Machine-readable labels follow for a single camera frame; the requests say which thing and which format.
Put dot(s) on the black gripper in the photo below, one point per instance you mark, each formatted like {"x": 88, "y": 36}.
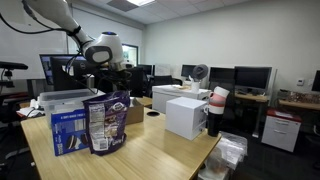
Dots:
{"x": 113, "y": 80}

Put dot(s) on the brown cardboard shipping box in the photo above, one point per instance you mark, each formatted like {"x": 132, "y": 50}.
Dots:
{"x": 135, "y": 115}

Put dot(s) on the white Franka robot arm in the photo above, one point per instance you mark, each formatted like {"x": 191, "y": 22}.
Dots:
{"x": 103, "y": 50}

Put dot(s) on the white cardboard file box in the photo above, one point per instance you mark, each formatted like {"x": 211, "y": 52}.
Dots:
{"x": 173, "y": 95}

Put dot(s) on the blue Oreo cookie box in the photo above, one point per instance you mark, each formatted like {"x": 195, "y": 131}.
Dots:
{"x": 68, "y": 133}

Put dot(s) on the white cube box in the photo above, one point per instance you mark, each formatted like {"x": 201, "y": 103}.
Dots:
{"x": 183, "y": 116}

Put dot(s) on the black monitor with silver stand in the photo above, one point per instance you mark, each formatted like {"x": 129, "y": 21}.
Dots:
{"x": 136, "y": 81}

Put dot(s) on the dark framed window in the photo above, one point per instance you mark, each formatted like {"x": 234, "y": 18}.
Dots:
{"x": 130, "y": 55}

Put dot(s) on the small black monitor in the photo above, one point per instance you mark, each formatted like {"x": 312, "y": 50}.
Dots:
{"x": 146, "y": 69}
{"x": 187, "y": 70}

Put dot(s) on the low wooden side desk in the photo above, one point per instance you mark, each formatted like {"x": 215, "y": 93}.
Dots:
{"x": 146, "y": 101}

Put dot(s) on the purple mini eggs bag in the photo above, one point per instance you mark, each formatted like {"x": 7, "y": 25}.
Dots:
{"x": 106, "y": 123}

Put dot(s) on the black office chair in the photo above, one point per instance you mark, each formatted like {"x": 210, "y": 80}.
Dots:
{"x": 162, "y": 81}

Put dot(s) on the black Dell monitor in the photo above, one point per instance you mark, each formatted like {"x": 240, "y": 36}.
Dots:
{"x": 60, "y": 80}

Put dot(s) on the clear plastic storage bin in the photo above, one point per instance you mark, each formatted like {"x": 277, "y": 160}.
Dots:
{"x": 60, "y": 100}

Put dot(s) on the monitor with blue screen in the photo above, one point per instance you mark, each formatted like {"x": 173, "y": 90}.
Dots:
{"x": 45, "y": 68}

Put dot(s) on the grey ceiling vent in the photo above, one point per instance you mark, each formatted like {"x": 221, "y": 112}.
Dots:
{"x": 121, "y": 4}

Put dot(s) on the white mug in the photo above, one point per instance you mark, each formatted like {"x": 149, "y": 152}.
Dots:
{"x": 195, "y": 87}

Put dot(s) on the ceiling light panel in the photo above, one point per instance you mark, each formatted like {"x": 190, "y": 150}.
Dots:
{"x": 140, "y": 2}

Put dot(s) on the grey round desk fan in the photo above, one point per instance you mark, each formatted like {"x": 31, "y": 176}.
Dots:
{"x": 200, "y": 71}

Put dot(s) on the white papers pile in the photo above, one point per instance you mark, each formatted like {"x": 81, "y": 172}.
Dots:
{"x": 30, "y": 110}

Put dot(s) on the pink cup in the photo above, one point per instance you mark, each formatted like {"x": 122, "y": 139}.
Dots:
{"x": 217, "y": 98}

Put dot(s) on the white cup with red band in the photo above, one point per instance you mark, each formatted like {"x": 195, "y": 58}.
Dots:
{"x": 216, "y": 108}

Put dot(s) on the plain white cup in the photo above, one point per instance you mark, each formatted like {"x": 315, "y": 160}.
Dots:
{"x": 222, "y": 90}

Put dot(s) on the black tall cup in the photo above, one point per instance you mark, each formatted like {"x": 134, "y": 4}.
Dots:
{"x": 214, "y": 125}

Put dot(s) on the clear plastic bag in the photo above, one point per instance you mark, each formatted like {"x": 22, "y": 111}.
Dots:
{"x": 230, "y": 150}

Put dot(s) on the wide black desktop monitor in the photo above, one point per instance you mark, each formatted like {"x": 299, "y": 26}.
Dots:
{"x": 252, "y": 77}

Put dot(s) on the wooden office desk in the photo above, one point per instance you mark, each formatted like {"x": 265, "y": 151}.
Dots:
{"x": 251, "y": 98}
{"x": 300, "y": 105}

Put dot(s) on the white cabinet with red top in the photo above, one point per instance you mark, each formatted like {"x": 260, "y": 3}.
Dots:
{"x": 281, "y": 130}

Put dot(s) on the brown patterned snack tray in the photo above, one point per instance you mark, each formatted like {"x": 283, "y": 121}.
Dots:
{"x": 303, "y": 97}

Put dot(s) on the black camera on stand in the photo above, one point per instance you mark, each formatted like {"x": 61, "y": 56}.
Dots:
{"x": 11, "y": 65}

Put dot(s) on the white wall thermostat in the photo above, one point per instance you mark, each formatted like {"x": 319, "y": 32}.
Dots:
{"x": 300, "y": 82}

